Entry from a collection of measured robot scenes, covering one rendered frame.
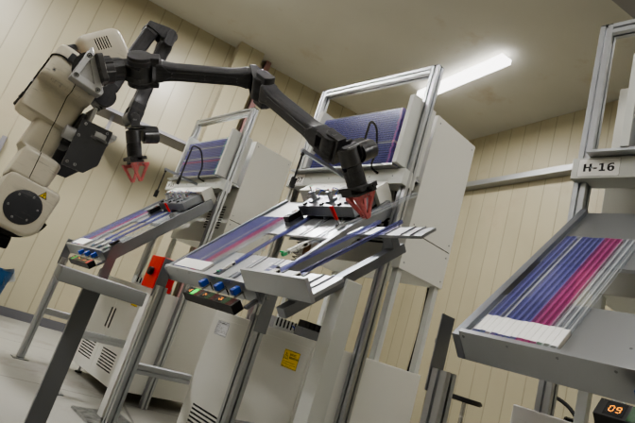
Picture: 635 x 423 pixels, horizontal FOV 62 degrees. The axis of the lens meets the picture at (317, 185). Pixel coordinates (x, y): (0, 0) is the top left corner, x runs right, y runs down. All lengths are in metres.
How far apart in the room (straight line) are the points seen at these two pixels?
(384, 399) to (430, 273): 0.56
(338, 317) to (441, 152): 1.14
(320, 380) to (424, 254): 0.98
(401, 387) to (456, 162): 1.03
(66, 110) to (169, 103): 4.16
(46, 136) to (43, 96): 0.12
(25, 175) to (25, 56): 4.24
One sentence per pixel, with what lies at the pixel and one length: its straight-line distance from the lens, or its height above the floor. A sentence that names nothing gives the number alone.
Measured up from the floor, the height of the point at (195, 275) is 0.72.
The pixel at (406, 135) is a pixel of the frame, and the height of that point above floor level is 1.52.
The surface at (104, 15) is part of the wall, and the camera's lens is 6.20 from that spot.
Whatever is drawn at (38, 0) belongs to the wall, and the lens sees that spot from 6.20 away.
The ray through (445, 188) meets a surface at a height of 1.43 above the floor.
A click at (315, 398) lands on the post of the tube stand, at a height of 0.47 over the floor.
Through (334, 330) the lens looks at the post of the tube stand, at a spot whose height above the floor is 0.66.
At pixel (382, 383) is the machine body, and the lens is 2.25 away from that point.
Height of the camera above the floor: 0.61
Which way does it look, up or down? 16 degrees up
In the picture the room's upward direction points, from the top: 18 degrees clockwise
